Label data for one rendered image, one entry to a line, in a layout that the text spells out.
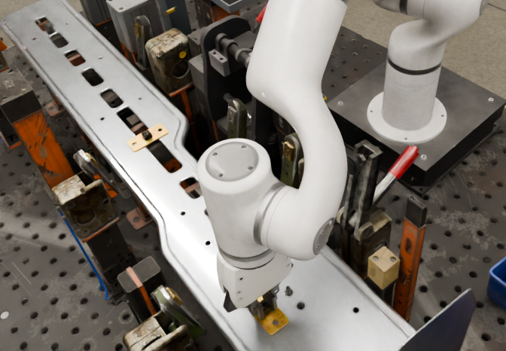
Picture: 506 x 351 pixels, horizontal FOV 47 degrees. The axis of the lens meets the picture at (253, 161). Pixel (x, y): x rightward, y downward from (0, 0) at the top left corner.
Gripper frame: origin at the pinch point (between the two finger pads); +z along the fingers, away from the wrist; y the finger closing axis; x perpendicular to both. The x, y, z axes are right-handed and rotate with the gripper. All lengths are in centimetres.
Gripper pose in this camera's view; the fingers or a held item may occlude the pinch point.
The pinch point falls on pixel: (262, 301)
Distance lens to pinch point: 90.2
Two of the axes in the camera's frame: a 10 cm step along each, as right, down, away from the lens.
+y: -8.0, 5.0, -3.3
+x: 5.9, 5.5, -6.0
